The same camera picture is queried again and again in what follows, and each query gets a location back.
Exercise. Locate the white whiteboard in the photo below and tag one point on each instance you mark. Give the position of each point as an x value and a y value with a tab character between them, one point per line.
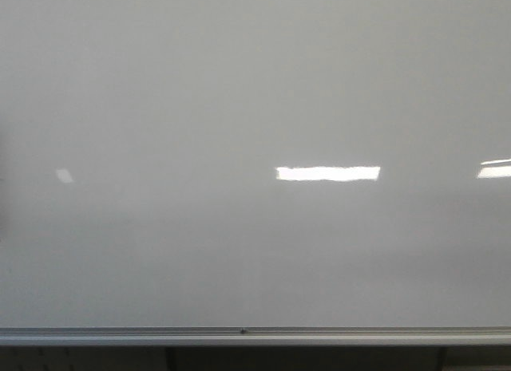
260	163

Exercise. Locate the dark pegboard panel below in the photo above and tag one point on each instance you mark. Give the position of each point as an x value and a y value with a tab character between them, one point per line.
257	358

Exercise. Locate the aluminium whiteboard tray rail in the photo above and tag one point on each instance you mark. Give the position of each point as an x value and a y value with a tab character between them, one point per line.
255	336

